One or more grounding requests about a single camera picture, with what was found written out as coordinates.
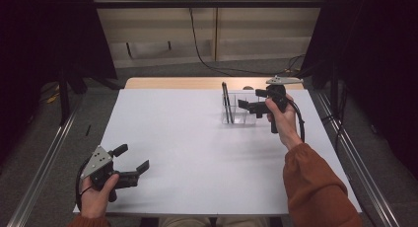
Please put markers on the wooden table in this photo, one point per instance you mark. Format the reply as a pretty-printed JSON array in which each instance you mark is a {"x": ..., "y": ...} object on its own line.
[{"x": 180, "y": 83}]

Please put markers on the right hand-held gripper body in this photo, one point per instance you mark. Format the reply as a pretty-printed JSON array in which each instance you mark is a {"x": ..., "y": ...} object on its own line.
[{"x": 277, "y": 92}]

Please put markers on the black metal stand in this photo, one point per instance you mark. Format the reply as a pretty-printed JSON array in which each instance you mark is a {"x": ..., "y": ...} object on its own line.
[
  {"x": 63, "y": 98},
  {"x": 334, "y": 89}
]

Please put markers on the black horizontal bar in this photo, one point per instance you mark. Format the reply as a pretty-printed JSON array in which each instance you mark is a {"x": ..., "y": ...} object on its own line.
[{"x": 203, "y": 4}]

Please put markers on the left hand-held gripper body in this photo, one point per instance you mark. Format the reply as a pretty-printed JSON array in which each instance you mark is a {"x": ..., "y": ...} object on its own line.
[{"x": 97, "y": 161}]

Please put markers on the person's left hand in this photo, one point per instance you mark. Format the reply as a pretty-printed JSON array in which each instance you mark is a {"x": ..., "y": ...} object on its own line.
[{"x": 95, "y": 200}]

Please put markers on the black makeup brush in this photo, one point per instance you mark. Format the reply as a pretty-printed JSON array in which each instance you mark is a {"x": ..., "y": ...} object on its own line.
[
  {"x": 229, "y": 105},
  {"x": 225, "y": 103}
]

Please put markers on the black curtain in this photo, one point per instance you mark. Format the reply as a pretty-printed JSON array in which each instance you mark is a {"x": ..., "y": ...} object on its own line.
[
  {"x": 39, "y": 39},
  {"x": 378, "y": 56}
]

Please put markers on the small black floor object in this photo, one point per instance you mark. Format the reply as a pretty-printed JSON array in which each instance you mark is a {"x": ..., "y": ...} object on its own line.
[{"x": 88, "y": 130}]

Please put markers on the white table cover sheet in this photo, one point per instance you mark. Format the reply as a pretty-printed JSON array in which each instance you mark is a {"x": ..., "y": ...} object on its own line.
[{"x": 197, "y": 174}]

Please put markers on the metal floor rail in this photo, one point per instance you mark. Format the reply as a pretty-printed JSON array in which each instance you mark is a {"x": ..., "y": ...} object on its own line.
[
  {"x": 364, "y": 181},
  {"x": 42, "y": 167}
]

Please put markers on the clear acrylic organizer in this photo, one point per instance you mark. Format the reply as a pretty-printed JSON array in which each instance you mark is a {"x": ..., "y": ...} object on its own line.
[{"x": 244, "y": 115}]

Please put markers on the person's right hand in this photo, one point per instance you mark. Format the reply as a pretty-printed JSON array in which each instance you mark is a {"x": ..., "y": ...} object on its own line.
[{"x": 286, "y": 121}]

